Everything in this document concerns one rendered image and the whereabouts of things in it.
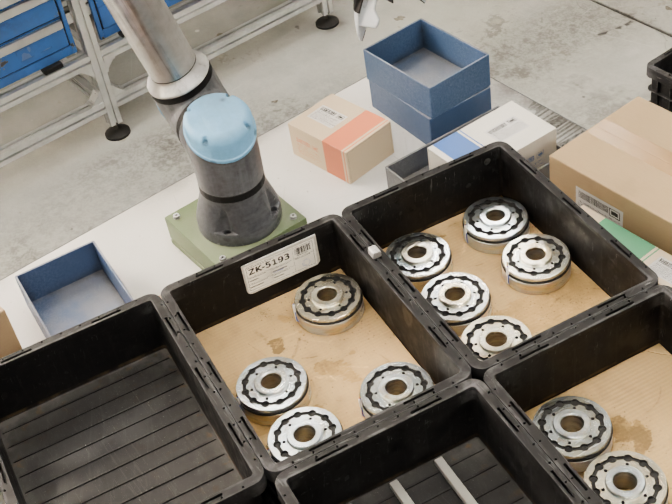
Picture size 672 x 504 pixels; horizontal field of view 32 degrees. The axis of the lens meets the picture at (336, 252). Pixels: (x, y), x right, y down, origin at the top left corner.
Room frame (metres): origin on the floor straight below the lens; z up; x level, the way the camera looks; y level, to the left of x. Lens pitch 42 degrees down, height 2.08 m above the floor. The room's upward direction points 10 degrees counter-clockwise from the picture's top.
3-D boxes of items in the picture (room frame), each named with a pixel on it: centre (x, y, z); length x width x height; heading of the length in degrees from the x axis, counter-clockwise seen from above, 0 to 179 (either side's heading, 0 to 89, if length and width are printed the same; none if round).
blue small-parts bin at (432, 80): (1.91, -0.24, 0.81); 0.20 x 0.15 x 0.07; 31
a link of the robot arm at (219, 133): (1.62, 0.16, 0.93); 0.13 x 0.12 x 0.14; 18
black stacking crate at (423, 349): (1.14, 0.06, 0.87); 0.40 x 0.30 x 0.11; 20
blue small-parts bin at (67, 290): (1.49, 0.45, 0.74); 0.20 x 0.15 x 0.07; 23
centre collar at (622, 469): (0.85, -0.30, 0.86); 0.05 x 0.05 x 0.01
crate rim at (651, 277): (1.24, -0.22, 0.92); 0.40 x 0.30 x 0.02; 20
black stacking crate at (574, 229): (1.24, -0.22, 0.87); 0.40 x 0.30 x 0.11; 20
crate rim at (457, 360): (1.14, 0.06, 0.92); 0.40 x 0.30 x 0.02; 20
